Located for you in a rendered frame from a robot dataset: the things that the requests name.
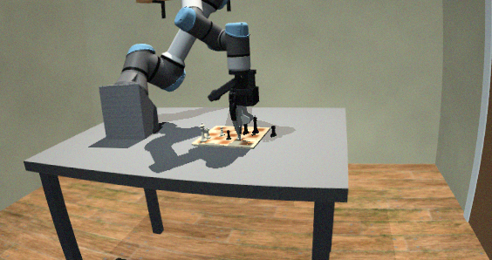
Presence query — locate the brown and cream chessboard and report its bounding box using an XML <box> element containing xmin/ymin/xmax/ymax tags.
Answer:
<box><xmin>192</xmin><ymin>126</ymin><xmax>270</xmax><ymax>149</ymax></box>

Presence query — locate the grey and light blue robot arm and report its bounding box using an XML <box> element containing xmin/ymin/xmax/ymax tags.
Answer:
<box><xmin>114</xmin><ymin>0</ymin><xmax>251</xmax><ymax>96</ymax></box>

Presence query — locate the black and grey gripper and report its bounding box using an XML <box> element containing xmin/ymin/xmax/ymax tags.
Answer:
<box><xmin>229</xmin><ymin>69</ymin><xmax>259</xmax><ymax>136</ymax></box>

